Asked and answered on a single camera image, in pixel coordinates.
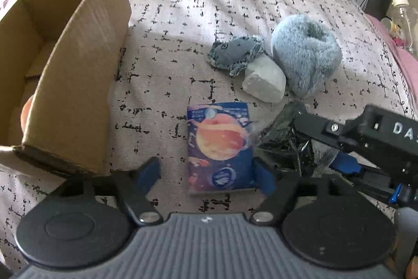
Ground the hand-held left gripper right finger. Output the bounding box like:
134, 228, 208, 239
249, 156, 359, 228

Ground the blue planet print tissue packet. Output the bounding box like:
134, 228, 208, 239
186, 101, 258, 196

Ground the blue fluffy plush slipper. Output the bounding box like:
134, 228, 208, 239
270, 14, 343, 99

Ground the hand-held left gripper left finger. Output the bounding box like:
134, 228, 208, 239
60, 156, 164, 228

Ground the clear bottle white cap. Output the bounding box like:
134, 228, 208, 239
390, 0, 418, 55

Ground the orange ball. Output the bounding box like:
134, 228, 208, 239
20, 95, 34, 132

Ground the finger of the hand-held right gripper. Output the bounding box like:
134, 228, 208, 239
329, 152, 398, 202
292, 114, 350, 149

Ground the grey plush fish toy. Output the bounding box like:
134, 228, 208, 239
206, 35, 266, 77

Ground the white black patterned blanket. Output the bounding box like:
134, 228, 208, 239
0, 0, 418, 270

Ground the brown cardboard box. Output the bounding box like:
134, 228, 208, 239
0, 0, 132, 176

